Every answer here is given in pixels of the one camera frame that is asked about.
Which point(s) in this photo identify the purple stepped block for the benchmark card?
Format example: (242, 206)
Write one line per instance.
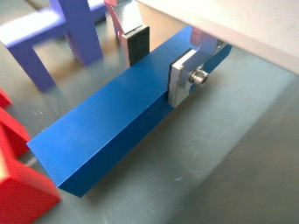
(68, 18)

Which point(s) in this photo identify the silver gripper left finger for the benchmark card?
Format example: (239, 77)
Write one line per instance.
(131, 30)

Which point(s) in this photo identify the red bridge-shaped block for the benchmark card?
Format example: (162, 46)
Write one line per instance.
(27, 193)

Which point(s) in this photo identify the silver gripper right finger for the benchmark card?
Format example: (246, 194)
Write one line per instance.
(186, 70)

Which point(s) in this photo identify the blue rectangular block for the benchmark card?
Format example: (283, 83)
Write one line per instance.
(80, 147)

